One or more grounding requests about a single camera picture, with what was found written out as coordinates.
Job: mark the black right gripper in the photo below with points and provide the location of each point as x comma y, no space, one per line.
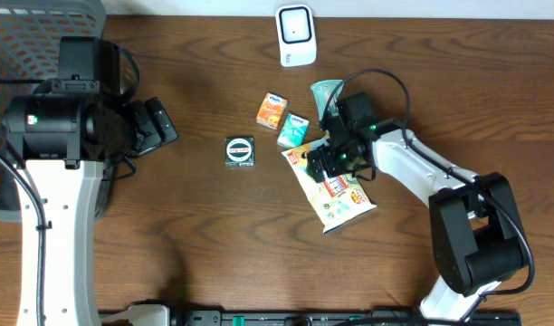
324,154

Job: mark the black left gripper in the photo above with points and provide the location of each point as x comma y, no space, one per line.
152,139

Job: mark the teal snack packet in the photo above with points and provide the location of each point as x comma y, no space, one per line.
321,91

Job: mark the teal Kleenex tissue pack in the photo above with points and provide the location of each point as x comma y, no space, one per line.
293,131

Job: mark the white wiper sheet bag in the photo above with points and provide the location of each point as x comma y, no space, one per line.
335,200

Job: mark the orange Kleenex tissue pack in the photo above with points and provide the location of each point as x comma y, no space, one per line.
271,110

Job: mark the green Zam-Buk tin box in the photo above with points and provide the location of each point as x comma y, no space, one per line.
239,152

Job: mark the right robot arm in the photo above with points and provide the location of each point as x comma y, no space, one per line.
477,236

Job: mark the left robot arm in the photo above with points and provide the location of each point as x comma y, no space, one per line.
65,139

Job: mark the white barcode scanner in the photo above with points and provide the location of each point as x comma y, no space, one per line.
296,35

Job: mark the dark grey mesh basket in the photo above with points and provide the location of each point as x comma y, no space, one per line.
30,34

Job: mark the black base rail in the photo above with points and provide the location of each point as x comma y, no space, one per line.
349,318

